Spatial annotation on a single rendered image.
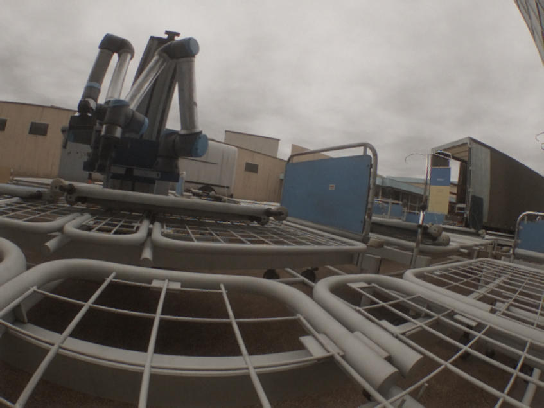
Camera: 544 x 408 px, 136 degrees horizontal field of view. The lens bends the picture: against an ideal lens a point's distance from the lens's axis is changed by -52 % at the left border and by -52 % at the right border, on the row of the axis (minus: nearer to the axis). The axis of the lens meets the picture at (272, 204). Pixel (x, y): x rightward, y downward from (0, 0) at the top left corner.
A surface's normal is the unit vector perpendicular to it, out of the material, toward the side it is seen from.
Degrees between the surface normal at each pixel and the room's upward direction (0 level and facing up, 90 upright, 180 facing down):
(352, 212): 90
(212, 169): 88
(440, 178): 89
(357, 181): 90
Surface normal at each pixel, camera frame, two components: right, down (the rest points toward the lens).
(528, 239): -0.94, -0.12
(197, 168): 0.57, 0.07
